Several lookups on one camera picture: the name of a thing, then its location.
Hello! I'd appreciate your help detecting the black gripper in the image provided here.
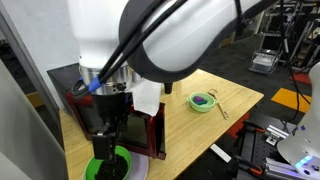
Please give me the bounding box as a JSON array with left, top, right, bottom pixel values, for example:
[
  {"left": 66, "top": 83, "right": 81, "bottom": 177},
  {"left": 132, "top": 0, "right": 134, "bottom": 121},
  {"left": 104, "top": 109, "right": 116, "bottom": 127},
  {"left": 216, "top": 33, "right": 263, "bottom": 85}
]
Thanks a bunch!
[{"left": 92, "top": 93, "right": 128, "bottom": 160}]

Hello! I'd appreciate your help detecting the black cup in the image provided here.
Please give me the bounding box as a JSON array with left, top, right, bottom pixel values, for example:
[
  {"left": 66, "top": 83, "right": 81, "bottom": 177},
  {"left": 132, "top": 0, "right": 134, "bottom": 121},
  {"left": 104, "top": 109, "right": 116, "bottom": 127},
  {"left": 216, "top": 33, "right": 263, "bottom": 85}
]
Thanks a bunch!
[{"left": 164, "top": 83, "right": 173, "bottom": 94}]

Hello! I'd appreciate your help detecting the wooden spoon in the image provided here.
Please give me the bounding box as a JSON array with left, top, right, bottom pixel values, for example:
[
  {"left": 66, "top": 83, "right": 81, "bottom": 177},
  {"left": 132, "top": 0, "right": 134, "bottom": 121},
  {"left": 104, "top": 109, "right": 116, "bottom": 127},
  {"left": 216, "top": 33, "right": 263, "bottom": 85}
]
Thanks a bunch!
[{"left": 208, "top": 89, "right": 229, "bottom": 120}]

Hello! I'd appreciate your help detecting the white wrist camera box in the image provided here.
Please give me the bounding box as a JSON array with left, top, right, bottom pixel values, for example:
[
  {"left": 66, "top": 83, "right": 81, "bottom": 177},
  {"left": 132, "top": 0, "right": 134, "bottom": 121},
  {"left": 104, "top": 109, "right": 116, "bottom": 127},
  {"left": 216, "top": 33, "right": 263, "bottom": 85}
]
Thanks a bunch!
[{"left": 129, "top": 78, "right": 162, "bottom": 116}]

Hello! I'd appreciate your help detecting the bright green bowl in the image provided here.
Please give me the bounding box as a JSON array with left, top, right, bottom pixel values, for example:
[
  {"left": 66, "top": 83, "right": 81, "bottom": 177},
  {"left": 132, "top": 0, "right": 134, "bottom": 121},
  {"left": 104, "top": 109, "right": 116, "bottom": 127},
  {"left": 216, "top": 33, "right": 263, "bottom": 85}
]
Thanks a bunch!
[{"left": 82, "top": 146, "right": 131, "bottom": 180}]

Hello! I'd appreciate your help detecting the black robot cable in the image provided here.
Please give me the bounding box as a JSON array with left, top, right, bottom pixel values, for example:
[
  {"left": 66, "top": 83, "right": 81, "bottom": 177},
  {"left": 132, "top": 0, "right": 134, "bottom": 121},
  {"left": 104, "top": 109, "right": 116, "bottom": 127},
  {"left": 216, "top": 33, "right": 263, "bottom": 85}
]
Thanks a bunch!
[{"left": 274, "top": 0, "right": 313, "bottom": 124}]

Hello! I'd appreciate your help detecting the red black microwave oven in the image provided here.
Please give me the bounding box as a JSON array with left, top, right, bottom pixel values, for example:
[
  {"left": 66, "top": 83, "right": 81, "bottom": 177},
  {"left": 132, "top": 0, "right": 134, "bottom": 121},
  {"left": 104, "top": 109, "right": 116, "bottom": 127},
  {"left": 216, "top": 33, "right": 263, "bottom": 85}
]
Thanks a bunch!
[{"left": 47, "top": 63, "right": 166, "bottom": 160}]

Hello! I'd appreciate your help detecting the white round plate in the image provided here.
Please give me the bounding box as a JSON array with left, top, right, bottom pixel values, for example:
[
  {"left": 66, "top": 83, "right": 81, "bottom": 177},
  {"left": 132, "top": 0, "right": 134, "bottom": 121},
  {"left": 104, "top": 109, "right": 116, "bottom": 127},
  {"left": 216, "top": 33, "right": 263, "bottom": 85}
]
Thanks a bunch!
[{"left": 81, "top": 152, "right": 149, "bottom": 180}]

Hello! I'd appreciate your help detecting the white block on floor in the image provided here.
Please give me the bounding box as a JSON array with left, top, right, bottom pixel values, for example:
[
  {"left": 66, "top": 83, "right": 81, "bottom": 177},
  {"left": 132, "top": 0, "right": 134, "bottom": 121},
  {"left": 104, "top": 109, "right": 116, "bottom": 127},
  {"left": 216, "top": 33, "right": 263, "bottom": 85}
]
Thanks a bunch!
[{"left": 210, "top": 144, "right": 231, "bottom": 163}]

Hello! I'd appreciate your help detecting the purple toy vegetable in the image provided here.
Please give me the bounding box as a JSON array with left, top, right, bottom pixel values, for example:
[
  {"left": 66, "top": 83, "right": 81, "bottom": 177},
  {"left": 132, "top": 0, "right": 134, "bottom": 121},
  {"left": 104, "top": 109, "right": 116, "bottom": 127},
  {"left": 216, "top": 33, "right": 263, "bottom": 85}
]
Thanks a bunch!
[{"left": 193, "top": 96, "right": 207, "bottom": 104}]

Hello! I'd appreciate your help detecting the mint green bowl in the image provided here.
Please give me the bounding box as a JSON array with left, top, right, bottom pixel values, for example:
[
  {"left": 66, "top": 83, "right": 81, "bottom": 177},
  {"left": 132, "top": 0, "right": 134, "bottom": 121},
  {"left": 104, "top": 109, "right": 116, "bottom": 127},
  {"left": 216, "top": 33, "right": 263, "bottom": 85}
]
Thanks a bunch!
[{"left": 186, "top": 92, "right": 218, "bottom": 113}]

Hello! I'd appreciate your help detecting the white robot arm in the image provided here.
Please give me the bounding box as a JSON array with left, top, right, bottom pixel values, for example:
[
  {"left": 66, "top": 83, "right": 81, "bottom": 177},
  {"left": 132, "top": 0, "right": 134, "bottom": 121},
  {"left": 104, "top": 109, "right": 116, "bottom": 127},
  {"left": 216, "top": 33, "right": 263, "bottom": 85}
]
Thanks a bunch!
[{"left": 67, "top": 0, "right": 277, "bottom": 161}]

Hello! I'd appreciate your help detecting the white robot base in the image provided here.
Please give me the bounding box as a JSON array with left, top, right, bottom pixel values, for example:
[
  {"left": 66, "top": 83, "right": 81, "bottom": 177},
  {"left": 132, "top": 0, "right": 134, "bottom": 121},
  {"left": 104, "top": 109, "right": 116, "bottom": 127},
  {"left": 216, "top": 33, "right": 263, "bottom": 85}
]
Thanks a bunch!
[{"left": 277, "top": 62, "right": 320, "bottom": 180}]

